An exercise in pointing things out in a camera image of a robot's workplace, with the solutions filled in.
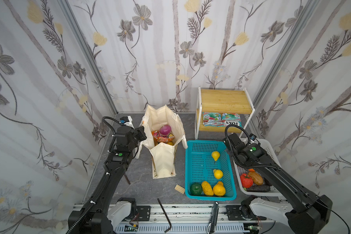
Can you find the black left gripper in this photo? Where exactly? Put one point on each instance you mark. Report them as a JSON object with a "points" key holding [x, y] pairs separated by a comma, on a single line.
{"points": [[139, 133]]}

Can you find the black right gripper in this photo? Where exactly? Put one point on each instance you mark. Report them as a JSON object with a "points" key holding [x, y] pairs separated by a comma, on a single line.
{"points": [[232, 141]]}

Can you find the orange pink snack bag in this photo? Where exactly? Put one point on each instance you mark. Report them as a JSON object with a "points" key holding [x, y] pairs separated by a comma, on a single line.
{"points": [[158, 138]]}

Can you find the purple onion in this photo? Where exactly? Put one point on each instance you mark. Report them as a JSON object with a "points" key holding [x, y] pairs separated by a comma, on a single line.
{"points": [[165, 130]]}

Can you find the cream canvas grocery bag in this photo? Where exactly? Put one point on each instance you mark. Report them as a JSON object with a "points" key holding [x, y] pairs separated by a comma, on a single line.
{"points": [[162, 154]]}

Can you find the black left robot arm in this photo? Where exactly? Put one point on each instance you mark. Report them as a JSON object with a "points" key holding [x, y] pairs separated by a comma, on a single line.
{"points": [[97, 216]]}

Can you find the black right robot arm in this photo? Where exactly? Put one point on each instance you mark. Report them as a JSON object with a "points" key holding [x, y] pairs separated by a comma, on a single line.
{"points": [[305, 212]]}

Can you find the Fox's candy bag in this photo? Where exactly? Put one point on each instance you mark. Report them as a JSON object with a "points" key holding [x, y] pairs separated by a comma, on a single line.
{"points": [[221, 119]]}

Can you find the red tomato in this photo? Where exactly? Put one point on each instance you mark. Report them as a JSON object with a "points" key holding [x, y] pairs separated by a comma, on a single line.
{"points": [[246, 181]]}

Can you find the brown potato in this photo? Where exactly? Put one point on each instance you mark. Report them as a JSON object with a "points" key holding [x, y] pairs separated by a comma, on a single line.
{"points": [[256, 177]]}

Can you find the dark cucumber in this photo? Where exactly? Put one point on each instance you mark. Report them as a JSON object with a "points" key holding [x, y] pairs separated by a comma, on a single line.
{"points": [[258, 189]]}

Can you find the yellow gourd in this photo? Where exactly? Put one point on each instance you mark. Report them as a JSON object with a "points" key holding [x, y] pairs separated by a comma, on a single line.
{"points": [[219, 189]]}

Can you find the teal plastic basket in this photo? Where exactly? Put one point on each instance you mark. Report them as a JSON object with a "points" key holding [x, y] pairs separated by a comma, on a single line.
{"points": [[199, 166]]}

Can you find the black hex key on floor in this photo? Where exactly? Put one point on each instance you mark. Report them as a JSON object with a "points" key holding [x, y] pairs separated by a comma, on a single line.
{"points": [[127, 179]]}

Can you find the yellow corn cob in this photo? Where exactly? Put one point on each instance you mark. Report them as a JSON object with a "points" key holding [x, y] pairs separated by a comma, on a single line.
{"points": [[207, 189]]}

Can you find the green bell pepper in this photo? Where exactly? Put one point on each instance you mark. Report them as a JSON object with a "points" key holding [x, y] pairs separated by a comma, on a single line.
{"points": [[196, 189]]}

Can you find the white wooden two-tier shelf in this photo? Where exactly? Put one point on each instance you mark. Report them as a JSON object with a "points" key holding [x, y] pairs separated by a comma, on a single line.
{"points": [[222, 101]]}

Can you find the small wooden block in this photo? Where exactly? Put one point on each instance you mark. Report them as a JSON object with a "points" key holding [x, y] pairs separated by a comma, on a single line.
{"points": [[180, 189]]}

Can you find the black metal cylinder tool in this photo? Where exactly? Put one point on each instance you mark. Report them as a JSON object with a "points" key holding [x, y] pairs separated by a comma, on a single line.
{"points": [[213, 221]]}

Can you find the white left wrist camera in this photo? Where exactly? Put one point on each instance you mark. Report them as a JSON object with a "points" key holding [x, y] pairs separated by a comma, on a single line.
{"points": [[127, 121]]}

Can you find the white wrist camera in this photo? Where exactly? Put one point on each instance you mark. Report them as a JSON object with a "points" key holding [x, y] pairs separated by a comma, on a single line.
{"points": [[127, 121], [252, 137]]}

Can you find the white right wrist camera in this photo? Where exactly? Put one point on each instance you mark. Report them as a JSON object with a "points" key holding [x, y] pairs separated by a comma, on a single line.
{"points": [[252, 137]]}

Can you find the black hex key on rail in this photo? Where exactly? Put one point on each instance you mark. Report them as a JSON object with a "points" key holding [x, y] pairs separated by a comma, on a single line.
{"points": [[166, 216]]}

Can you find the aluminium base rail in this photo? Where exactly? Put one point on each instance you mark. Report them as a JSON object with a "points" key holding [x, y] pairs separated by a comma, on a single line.
{"points": [[191, 219]]}

